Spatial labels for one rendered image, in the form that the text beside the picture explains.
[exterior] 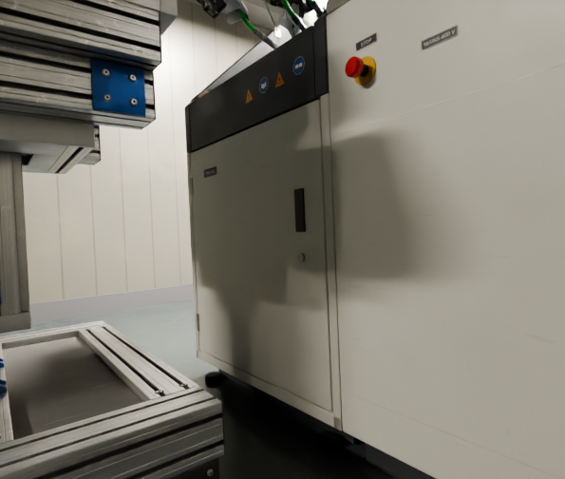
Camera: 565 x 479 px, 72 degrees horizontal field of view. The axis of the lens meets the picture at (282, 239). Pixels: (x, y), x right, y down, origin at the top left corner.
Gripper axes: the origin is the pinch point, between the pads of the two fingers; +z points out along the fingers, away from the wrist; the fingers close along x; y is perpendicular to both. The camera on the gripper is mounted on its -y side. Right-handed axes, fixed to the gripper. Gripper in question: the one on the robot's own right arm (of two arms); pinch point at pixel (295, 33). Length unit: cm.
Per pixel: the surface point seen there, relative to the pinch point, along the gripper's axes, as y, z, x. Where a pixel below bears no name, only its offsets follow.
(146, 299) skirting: -14, 108, -192
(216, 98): 22.7, 20.6, -11.6
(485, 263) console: 23, 68, 66
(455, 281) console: 23, 71, 62
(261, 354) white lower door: 23, 95, 6
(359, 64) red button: 26, 32, 47
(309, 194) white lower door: 23, 54, 28
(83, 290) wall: 27, 96, -195
